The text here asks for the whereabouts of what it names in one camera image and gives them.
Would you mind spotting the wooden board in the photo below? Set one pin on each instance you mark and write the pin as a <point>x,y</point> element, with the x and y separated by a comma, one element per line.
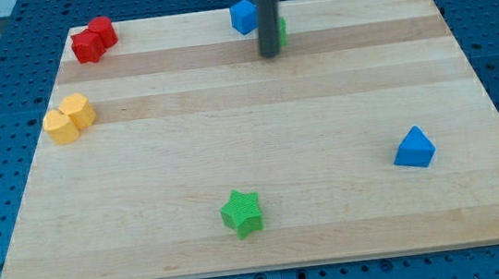
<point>187,111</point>

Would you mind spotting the green star block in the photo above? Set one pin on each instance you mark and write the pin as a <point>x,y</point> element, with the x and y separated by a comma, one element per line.
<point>242,213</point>

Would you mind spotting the green block behind stick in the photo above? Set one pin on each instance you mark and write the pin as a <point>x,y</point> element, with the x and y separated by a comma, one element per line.
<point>282,32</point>

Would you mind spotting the blue cube block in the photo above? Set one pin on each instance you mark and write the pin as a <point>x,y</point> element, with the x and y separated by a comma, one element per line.
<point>243,15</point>

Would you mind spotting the blue triangle block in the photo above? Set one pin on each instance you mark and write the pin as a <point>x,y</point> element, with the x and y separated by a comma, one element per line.
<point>415,149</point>

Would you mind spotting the yellow hexagon block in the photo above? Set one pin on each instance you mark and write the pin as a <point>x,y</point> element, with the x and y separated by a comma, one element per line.
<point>79,109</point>

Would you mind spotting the red cylinder block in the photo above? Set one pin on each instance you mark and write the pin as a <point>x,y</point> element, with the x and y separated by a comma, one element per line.
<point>103,26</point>

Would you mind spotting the red star block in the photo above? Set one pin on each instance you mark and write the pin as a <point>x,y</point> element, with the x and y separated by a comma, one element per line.
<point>87,46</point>

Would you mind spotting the yellow heart block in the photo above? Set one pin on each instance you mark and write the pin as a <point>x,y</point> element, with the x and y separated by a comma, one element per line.
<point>60,128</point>

